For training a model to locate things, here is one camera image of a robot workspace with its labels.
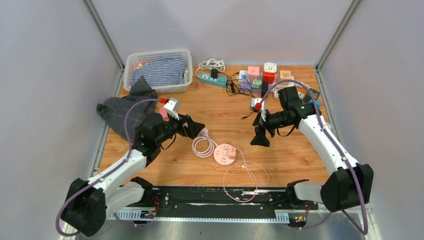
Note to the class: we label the round pink power strip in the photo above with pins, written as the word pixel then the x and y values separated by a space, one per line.
pixel 220 155

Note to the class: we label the dark green cube socket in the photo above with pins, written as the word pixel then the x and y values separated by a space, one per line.
pixel 314 95

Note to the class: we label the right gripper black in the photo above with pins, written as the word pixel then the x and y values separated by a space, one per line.
pixel 260 138

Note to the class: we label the light pink usb charger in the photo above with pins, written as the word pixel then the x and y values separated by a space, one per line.
pixel 231 153

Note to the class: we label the blue white striped cloth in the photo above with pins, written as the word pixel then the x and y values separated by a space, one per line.
pixel 161 71

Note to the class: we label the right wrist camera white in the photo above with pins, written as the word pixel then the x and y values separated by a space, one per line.
pixel 257 105

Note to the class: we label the black charger on teal strip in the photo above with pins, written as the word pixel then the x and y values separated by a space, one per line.
pixel 214 73

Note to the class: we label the white cube socket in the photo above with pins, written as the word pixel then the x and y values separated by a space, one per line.
pixel 270 67

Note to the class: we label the red cube socket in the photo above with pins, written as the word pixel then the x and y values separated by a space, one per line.
pixel 268 77

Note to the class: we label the black power adapter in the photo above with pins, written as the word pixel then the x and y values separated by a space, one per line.
pixel 264 88

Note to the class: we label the pink cube socket back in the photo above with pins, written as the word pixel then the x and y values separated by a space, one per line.
pixel 253 73

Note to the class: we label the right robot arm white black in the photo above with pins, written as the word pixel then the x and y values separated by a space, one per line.
pixel 349 184

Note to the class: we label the white plastic basket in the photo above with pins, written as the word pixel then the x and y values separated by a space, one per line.
pixel 136 60

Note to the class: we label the dark grey checked cloth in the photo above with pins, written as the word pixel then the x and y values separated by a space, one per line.
pixel 123 115

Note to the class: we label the purple power strip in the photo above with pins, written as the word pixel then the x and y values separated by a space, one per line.
pixel 247 87

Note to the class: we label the teal power strip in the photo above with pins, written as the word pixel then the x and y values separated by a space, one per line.
pixel 220 81

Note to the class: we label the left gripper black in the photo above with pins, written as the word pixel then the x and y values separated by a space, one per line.
pixel 193 128

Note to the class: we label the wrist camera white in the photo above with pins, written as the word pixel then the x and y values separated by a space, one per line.
pixel 172 105
pixel 257 105

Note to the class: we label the pink cube adapter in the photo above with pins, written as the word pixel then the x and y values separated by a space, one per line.
pixel 164 113

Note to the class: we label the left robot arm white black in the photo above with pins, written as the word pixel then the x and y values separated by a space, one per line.
pixel 89 202

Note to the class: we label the green small adapter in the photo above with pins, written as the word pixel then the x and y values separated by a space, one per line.
pixel 256 84

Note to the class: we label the tan cube socket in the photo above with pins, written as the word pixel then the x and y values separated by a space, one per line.
pixel 285 75

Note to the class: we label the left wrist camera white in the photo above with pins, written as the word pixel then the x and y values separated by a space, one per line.
pixel 172 105

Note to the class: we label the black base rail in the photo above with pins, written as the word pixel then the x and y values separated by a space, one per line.
pixel 237 204

